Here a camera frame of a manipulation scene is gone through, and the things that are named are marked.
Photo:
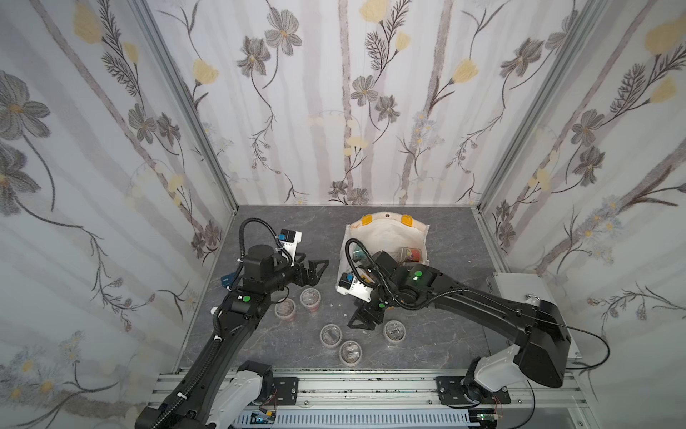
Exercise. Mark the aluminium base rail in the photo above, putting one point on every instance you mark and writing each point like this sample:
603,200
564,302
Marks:
410,389

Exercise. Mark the small blue box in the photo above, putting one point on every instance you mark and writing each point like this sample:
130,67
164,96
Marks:
229,281

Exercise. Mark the white canvas tote bag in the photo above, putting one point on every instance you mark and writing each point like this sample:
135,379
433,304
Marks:
386,231

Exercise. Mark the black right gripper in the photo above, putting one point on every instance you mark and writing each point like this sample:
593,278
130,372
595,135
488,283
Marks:
369,308

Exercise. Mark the red green label seed jar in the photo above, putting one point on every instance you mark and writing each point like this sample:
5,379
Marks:
330,336

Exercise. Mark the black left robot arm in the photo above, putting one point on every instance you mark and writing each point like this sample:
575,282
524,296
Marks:
203,398

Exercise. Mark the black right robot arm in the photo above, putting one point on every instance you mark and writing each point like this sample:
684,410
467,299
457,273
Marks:
539,339

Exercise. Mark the white slotted cable duct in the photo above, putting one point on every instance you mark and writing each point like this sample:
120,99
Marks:
365,418

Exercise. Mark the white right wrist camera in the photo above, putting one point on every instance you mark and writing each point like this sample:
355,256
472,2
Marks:
349,286

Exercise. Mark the red seed jar in bag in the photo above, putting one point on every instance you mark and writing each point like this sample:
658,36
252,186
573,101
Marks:
410,255

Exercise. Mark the yellow stripe lid seed jar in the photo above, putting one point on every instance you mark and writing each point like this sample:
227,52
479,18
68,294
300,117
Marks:
394,332

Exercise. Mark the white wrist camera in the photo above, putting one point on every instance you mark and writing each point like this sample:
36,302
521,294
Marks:
289,240
349,286

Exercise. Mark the clear lid seed jar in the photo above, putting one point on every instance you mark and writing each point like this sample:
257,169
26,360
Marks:
350,353

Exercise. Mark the teal label seed jar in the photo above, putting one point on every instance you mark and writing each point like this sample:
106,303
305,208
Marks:
358,257

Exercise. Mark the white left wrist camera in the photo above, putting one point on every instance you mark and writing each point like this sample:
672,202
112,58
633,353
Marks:
289,240

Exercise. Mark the silver metal case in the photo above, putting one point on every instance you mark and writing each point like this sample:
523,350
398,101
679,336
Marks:
521,287

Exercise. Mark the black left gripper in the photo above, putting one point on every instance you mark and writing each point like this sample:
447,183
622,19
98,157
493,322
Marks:
305,272

